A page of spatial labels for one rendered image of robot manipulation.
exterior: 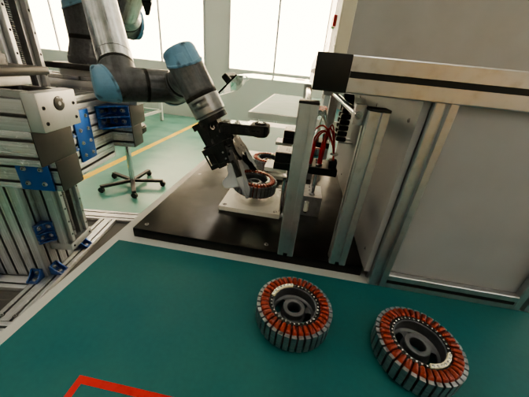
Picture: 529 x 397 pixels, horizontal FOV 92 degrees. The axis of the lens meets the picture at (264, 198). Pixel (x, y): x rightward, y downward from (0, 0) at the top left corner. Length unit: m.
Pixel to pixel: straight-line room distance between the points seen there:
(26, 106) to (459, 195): 0.89
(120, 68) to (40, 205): 0.76
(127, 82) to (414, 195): 0.61
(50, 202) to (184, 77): 0.83
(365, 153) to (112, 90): 0.53
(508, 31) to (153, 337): 0.67
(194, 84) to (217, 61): 4.99
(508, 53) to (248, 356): 0.58
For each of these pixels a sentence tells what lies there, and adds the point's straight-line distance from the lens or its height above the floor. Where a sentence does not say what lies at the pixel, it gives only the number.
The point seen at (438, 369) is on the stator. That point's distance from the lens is 0.43.
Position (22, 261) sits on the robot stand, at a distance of 1.45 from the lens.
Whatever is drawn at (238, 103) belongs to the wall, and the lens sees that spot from 5.52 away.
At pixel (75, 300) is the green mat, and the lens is 0.51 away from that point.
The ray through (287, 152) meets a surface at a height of 0.92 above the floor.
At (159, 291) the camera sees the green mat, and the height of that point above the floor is 0.75.
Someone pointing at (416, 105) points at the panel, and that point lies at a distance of 0.44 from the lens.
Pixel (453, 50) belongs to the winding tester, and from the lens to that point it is 0.54.
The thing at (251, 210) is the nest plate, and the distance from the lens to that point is 0.62.
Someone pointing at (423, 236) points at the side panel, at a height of 0.86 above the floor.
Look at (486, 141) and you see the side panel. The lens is 0.48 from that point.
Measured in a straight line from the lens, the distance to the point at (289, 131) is 0.83.
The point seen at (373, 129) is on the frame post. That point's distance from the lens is 0.42.
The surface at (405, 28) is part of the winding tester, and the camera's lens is 0.52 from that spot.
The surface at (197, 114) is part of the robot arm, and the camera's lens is 0.62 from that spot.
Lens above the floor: 1.09
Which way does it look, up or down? 27 degrees down
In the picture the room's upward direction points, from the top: 6 degrees clockwise
